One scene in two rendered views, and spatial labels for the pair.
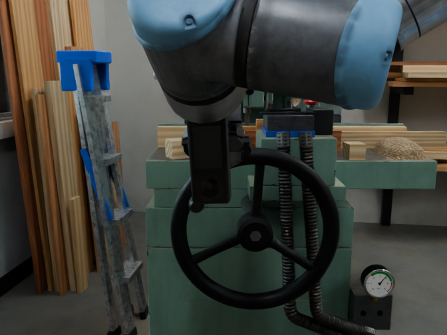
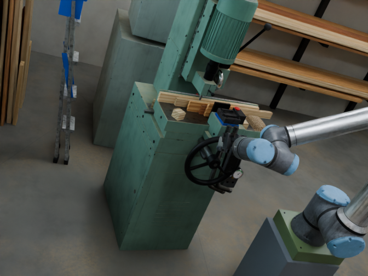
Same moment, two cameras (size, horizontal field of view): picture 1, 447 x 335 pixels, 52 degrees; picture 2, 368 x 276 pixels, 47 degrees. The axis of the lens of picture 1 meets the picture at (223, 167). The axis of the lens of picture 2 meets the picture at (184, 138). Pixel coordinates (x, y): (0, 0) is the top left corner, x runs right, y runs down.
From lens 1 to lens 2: 139 cm
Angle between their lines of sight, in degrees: 33
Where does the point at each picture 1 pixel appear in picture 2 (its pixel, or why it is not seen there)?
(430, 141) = (265, 115)
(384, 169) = (252, 133)
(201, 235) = (178, 149)
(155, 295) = (151, 170)
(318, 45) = (284, 168)
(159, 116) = not seen: outside the picture
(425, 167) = not seen: hidden behind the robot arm
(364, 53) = (291, 171)
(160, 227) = (163, 145)
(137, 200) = not seen: hidden behind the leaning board
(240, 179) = (201, 131)
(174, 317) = (156, 178)
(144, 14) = (256, 158)
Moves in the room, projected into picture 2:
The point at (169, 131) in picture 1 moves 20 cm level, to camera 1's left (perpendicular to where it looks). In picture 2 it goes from (165, 96) to (127, 90)
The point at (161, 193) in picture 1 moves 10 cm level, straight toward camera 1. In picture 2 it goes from (168, 133) to (177, 145)
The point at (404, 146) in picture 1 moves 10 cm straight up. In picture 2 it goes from (260, 125) to (268, 109)
